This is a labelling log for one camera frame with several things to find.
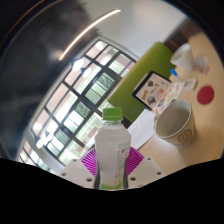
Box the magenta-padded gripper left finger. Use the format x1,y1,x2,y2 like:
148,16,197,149
59,147,101,190

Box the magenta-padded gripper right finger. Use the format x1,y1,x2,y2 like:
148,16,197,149
123,146,166,190

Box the green-capped clear drink bottle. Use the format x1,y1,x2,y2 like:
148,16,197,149
94,107,132,191

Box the white printed paper sheet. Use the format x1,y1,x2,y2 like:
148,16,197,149
127,108,158,150

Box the beige patterned paper cup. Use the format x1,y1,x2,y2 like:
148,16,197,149
154,98,196,148

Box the large dark-framed window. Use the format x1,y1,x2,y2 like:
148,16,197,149
16,39,138,168

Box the black tablet with stickers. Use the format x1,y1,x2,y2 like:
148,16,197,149
131,70,173,111

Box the green upholstered bench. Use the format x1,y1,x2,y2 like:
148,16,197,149
107,41,176,124

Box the flat round red coaster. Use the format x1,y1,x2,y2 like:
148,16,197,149
196,85,215,106

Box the small white printed card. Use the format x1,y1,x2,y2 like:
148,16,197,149
181,78,198,92

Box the small blue-capped white bottle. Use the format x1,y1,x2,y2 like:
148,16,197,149
169,67,184,83

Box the dark pendant ceiling lamps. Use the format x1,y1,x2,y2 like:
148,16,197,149
71,39,108,73

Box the white ceramic bowl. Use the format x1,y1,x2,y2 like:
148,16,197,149
169,43,196,71

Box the white paper receipt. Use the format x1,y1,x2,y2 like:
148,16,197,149
195,56,210,75

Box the long curved light strip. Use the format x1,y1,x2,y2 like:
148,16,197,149
58,9,122,62

